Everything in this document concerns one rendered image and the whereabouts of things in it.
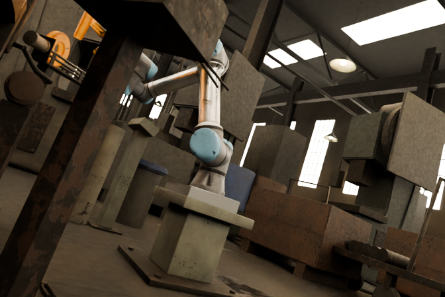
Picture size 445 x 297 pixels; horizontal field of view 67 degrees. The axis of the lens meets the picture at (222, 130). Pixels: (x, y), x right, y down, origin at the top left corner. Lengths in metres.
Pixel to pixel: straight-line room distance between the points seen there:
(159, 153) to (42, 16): 1.88
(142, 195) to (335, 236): 1.60
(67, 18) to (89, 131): 3.45
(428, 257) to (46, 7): 4.69
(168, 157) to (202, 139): 2.31
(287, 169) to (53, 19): 4.15
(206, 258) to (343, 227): 1.89
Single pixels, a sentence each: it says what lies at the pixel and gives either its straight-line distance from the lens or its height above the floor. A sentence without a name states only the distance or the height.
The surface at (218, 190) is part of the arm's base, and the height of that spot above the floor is 0.36.
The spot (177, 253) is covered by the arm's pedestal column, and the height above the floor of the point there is 0.10.
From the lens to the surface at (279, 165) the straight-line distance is 5.83.
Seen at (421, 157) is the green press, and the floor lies 2.03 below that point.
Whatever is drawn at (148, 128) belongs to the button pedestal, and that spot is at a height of 0.57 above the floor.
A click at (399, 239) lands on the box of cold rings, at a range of 4.30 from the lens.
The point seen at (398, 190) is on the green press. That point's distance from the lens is 6.16.
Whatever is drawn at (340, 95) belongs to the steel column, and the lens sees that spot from 11.71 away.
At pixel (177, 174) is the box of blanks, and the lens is 3.66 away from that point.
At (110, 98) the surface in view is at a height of 0.43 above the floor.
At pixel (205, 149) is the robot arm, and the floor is 0.48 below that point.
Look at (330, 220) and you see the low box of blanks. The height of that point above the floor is 0.50.
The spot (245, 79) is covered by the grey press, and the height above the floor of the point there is 2.16.
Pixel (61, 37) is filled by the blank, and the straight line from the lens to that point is 1.66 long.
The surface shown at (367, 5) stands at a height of 7.60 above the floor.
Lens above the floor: 0.30
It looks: 12 degrees up
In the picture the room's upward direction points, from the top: 20 degrees clockwise
